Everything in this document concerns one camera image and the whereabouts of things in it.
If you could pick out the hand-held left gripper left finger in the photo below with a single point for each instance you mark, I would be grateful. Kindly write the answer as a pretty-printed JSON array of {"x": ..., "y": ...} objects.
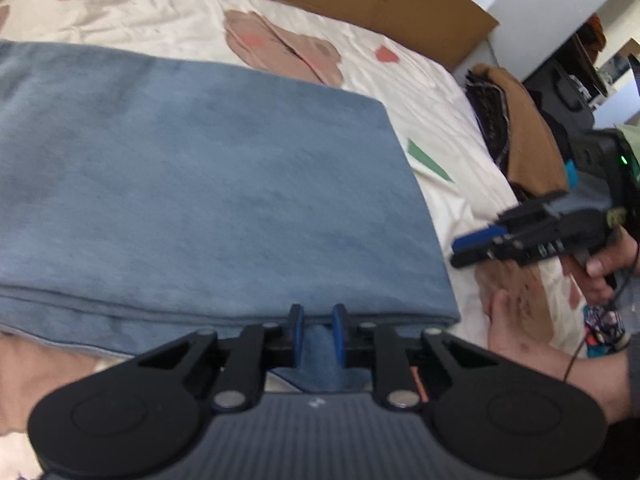
[{"x": 297, "y": 335}]

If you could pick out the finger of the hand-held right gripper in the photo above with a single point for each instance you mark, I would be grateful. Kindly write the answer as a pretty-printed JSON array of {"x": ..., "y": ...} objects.
[
  {"x": 477, "y": 239},
  {"x": 472, "y": 259}
]

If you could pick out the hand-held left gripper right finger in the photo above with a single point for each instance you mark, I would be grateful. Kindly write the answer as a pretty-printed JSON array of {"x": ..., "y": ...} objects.
[{"x": 340, "y": 335}]

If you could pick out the light blue jeans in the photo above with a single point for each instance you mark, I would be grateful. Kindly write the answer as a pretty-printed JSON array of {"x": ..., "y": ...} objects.
[{"x": 200, "y": 185}]

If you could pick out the person's right hand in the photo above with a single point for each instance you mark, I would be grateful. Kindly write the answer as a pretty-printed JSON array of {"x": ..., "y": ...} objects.
[{"x": 600, "y": 270}]

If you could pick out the brown cloth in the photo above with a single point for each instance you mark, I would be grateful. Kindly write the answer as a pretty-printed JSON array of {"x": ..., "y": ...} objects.
[{"x": 530, "y": 140}]

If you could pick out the teal printed cloth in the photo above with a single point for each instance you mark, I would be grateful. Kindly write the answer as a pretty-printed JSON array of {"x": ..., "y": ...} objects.
[{"x": 605, "y": 330}]

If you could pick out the printed cream blanket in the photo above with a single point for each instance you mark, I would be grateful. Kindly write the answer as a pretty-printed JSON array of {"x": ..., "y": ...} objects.
[{"x": 440, "y": 125}]

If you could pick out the black bag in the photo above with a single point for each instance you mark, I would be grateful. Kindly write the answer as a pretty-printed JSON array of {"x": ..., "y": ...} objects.
[{"x": 565, "y": 100}]

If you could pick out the person's bare foot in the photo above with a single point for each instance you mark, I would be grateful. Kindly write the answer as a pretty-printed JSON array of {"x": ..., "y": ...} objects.
[{"x": 550, "y": 365}]

